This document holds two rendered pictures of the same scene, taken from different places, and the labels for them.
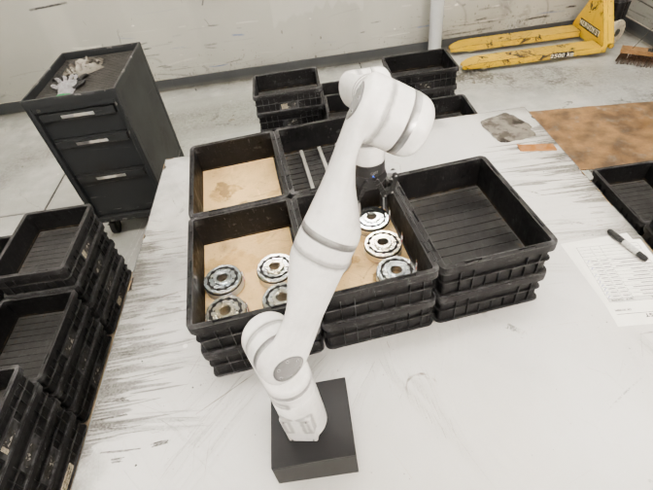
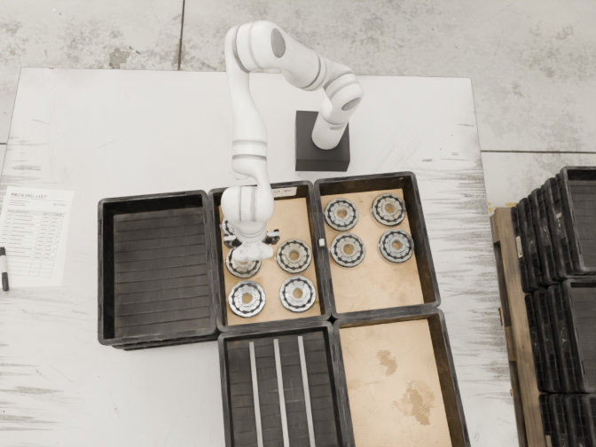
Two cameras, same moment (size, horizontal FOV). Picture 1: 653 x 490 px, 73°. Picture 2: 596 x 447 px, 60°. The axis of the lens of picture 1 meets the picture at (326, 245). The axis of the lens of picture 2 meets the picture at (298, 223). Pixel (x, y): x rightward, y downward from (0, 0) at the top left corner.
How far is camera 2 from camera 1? 1.33 m
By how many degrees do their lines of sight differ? 64
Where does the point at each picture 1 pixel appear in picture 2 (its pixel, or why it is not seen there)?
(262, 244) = (362, 295)
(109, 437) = (466, 169)
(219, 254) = (406, 290)
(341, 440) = (303, 119)
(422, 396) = not seen: hidden behind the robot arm
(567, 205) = (18, 341)
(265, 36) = not seen: outside the picture
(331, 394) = (307, 149)
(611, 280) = (46, 234)
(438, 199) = (166, 326)
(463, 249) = (168, 249)
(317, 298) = not seen: hidden behind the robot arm
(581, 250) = (48, 273)
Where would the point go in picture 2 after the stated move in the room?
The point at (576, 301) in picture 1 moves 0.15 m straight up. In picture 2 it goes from (90, 218) to (73, 202)
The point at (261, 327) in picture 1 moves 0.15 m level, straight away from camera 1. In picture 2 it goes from (349, 83) to (368, 132)
